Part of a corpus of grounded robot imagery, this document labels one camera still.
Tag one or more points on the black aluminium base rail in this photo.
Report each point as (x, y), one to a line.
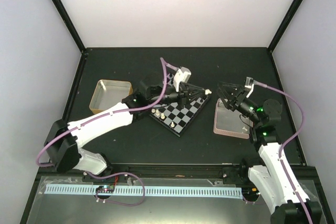
(229, 173)

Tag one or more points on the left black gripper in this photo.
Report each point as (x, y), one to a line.
(187, 88)

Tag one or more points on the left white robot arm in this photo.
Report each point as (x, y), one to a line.
(65, 141)

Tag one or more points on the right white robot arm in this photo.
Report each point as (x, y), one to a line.
(272, 175)

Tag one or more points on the black and white chessboard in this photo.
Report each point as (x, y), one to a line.
(182, 117)

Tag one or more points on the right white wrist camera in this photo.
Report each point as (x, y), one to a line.
(249, 86)

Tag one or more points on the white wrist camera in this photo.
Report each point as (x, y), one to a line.
(249, 86)
(182, 75)

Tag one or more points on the gold metal tin tray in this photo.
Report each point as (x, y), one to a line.
(108, 93)

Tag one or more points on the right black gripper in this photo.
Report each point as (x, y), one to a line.
(230, 103)

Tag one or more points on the light blue slotted cable duct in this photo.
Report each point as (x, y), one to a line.
(149, 191)

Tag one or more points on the pink tray with pieces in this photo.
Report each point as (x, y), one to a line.
(230, 123)

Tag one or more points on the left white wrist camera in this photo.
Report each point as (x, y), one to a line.
(182, 75)

